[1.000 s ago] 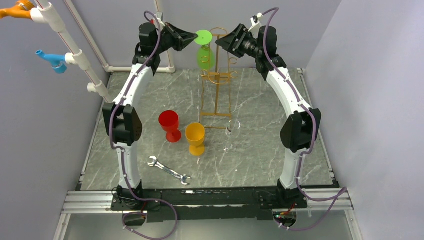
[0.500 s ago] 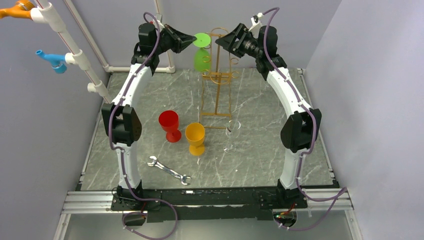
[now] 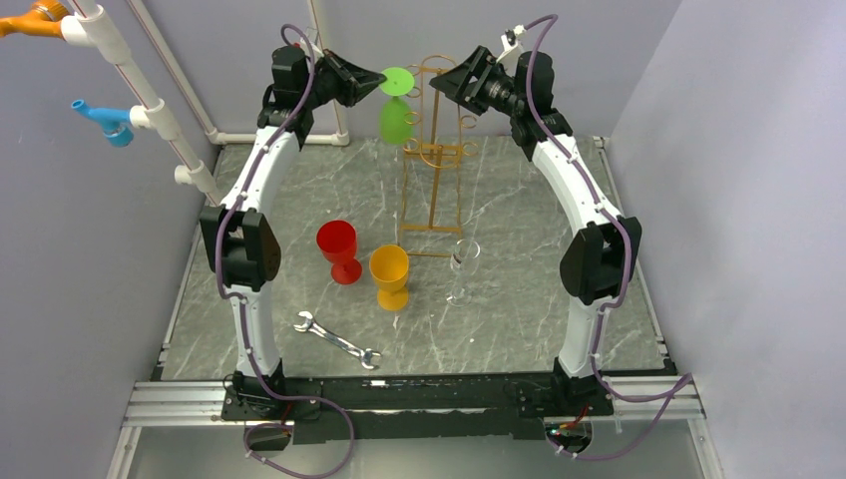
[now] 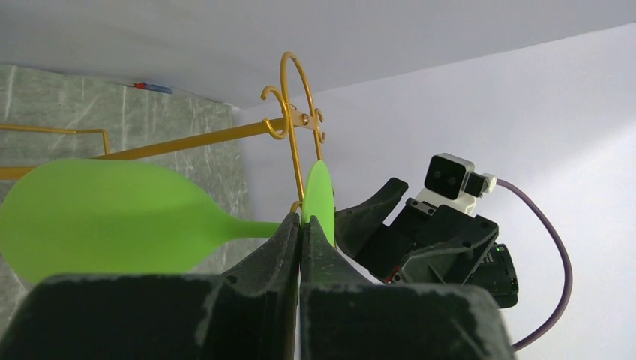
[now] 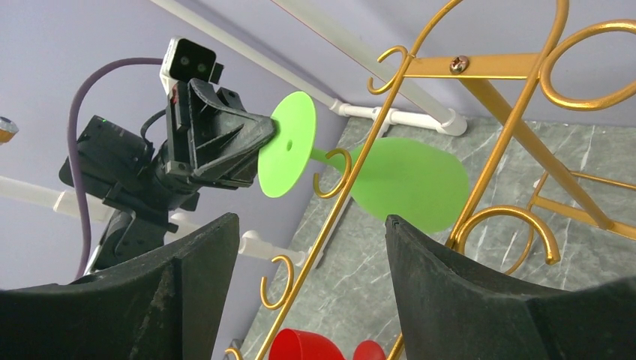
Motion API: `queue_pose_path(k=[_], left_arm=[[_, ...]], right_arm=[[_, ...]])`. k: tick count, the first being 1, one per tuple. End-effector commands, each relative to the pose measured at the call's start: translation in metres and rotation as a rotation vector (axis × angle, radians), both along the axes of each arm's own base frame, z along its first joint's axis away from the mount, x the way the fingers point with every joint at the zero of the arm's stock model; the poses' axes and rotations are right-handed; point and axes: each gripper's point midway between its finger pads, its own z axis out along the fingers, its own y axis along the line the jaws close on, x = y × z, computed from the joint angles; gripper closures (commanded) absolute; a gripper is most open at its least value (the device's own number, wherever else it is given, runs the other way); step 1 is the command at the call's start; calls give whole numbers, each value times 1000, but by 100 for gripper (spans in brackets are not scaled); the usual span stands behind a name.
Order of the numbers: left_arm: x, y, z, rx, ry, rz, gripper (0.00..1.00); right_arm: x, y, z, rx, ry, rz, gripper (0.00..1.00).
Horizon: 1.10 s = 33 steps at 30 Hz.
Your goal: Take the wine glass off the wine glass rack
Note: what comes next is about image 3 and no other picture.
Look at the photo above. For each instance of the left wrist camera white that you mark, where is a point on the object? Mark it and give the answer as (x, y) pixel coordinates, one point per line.
(309, 42)

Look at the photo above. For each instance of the silver open-end wrench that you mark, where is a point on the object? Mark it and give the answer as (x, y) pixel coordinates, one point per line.
(366, 356)

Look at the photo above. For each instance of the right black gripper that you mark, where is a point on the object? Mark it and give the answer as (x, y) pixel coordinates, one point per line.
(456, 84)

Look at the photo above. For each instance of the orange pipe fitting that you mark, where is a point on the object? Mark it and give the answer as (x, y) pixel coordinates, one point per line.
(41, 20)

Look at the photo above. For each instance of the clear wine glass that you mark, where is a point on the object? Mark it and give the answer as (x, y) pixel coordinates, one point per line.
(464, 262)

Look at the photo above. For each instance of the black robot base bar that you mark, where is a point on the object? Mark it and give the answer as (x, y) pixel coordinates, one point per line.
(413, 406)

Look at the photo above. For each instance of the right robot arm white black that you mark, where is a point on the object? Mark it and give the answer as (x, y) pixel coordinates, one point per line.
(599, 262)

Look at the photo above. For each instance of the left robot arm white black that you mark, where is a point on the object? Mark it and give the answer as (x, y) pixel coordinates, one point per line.
(243, 252)

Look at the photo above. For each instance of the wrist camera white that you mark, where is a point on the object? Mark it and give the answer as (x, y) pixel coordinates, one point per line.
(309, 42)
(512, 47)

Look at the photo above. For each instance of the red plastic wine glass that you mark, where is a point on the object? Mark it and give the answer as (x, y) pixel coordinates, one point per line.
(337, 241)

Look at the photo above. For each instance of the orange plastic wine glass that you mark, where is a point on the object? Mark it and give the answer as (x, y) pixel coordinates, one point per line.
(389, 268)

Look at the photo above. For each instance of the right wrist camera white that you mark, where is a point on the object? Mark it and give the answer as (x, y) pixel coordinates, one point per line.
(512, 47)

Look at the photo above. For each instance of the blue pipe fitting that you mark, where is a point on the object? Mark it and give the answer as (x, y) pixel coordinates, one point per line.
(115, 124)

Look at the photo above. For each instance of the green plastic wine glass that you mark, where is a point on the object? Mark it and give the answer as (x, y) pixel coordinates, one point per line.
(392, 120)

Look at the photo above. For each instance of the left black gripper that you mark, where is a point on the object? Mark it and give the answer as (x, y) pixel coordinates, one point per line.
(356, 83)

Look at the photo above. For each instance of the white PVC pipe frame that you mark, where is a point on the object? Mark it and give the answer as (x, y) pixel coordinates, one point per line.
(90, 25)

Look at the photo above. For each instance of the gold wire wine glass rack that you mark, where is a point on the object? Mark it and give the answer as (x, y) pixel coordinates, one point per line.
(438, 145)

